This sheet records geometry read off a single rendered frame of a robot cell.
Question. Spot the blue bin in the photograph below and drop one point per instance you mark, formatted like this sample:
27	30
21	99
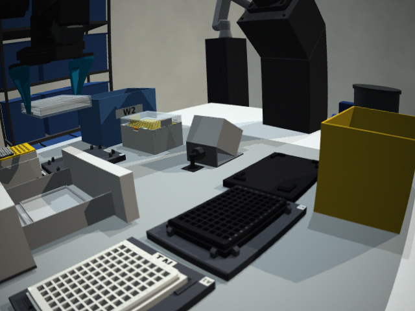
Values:
100	124

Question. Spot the yellow open-top box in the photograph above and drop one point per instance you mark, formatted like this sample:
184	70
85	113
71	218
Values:
366	170

